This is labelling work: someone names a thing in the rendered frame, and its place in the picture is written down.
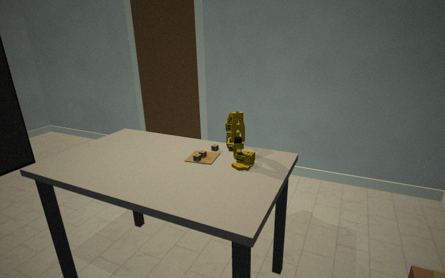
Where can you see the tan flat mat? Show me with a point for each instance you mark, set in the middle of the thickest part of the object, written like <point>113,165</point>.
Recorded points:
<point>209,159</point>

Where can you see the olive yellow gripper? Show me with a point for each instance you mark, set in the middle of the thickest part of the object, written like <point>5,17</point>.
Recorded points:
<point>237,134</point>

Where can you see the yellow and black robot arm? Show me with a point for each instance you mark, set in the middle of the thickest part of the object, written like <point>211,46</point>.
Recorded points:
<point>242,157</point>

